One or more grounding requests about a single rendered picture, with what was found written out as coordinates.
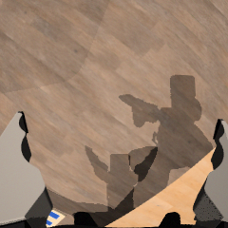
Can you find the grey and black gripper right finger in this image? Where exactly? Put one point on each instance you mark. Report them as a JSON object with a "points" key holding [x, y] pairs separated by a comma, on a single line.
{"points": [[211, 204]]}

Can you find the blue and white chessboard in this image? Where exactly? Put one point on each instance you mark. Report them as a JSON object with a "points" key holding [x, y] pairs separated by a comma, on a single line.
{"points": [[54, 217]]}

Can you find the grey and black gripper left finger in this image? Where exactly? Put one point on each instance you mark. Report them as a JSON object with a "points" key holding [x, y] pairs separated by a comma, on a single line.
{"points": [[24, 198]]}

